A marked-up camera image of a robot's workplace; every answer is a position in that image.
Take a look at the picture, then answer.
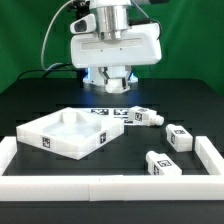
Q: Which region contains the white U-shaped fence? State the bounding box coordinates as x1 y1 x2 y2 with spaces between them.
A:
0 137 224 201

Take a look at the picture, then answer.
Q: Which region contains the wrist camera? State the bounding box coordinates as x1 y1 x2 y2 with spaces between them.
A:
70 14 96 34

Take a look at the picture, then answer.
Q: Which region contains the white square tabletop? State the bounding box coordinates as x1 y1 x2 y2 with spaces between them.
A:
16 108 124 160

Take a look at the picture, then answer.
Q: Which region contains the grey cable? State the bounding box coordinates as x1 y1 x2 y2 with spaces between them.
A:
40 0 75 72

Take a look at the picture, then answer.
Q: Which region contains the black cable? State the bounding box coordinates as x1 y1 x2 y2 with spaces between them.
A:
17 61 84 81

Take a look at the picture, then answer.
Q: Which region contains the AprilTag marker sheet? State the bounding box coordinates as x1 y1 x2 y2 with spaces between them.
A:
91 108 132 124

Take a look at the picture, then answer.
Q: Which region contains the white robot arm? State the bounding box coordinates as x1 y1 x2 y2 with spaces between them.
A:
70 0 162 94

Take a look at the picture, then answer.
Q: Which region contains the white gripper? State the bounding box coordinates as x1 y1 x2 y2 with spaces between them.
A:
71 23 162 91

